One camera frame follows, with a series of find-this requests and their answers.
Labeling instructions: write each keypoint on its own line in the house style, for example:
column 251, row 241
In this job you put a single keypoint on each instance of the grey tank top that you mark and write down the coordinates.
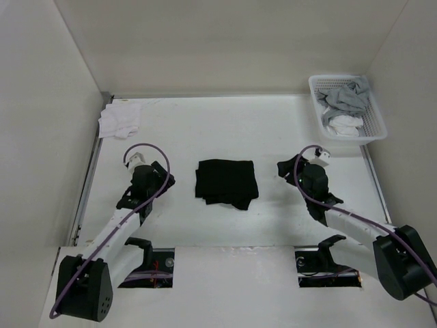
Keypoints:
column 351, row 99

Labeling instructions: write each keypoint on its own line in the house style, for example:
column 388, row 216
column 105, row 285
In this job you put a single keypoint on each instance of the white tank top in basket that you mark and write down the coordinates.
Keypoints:
column 345, row 126

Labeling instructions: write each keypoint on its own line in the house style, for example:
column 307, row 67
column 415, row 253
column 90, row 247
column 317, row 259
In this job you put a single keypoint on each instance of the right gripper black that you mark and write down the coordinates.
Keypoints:
column 283, row 168

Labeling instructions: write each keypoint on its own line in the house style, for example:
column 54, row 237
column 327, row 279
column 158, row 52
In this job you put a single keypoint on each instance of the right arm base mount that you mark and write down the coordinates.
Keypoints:
column 316, row 268

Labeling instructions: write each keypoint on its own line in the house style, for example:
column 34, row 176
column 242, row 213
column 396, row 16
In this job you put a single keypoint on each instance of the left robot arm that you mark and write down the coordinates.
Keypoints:
column 86, row 282

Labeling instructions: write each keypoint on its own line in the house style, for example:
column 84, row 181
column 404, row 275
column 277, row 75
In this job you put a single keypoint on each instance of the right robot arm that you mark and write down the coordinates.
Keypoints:
column 395, row 256

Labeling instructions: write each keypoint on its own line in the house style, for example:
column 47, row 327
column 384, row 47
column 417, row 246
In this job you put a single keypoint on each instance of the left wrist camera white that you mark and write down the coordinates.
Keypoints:
column 136, row 160

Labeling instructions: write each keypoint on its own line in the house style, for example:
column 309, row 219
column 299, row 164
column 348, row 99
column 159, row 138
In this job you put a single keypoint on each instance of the folded white tank top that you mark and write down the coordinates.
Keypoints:
column 119, row 121

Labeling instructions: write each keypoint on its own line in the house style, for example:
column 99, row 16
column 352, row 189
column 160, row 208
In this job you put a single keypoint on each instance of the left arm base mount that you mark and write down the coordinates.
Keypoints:
column 160, row 268

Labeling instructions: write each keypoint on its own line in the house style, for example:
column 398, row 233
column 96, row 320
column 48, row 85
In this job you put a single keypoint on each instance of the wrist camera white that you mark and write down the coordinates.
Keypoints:
column 321, row 157
column 136, row 160

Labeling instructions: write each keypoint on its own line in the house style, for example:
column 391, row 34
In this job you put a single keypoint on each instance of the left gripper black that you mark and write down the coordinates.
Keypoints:
column 158, row 171

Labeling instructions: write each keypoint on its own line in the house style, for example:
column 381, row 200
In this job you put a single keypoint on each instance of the black tank top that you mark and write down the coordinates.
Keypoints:
column 220, row 181

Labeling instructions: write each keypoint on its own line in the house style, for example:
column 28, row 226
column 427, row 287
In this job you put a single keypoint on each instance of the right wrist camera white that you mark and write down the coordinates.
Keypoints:
column 321, row 157

